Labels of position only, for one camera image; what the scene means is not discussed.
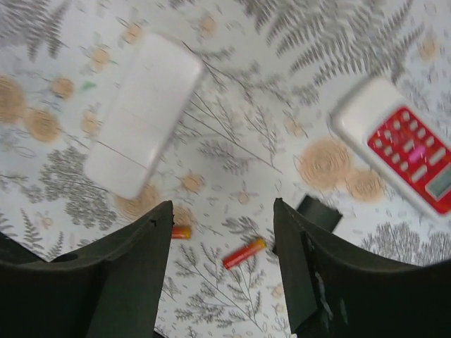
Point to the black battery cover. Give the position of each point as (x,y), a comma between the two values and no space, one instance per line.
(319,213)

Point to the floral table mat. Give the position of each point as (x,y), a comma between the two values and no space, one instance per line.
(273,71)

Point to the red white remote control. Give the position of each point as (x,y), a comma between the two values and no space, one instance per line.
(383,127)

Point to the red battery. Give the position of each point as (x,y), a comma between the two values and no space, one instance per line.
(243,253)
(181,232)

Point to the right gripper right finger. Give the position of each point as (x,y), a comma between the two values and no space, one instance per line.
(336,289)

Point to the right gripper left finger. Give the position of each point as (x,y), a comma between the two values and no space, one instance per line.
(109,288)

